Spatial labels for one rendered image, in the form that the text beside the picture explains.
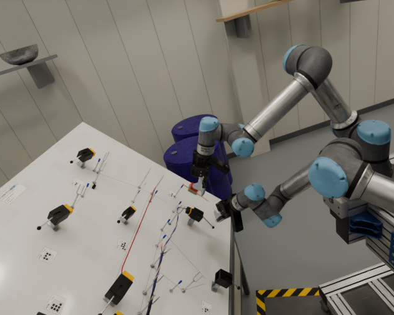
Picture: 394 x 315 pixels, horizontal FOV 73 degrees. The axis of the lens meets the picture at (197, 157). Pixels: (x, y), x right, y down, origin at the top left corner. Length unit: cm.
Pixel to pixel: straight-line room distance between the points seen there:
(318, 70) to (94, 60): 280
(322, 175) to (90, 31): 301
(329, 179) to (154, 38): 286
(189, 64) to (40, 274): 289
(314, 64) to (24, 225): 115
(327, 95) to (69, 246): 116
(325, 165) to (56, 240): 93
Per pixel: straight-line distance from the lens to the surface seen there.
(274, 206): 118
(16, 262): 107
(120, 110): 354
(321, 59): 106
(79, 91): 356
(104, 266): 112
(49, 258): 109
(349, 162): 87
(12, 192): 123
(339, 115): 131
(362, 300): 211
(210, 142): 110
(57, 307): 103
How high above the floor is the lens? 197
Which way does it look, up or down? 28 degrees down
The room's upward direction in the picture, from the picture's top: 17 degrees counter-clockwise
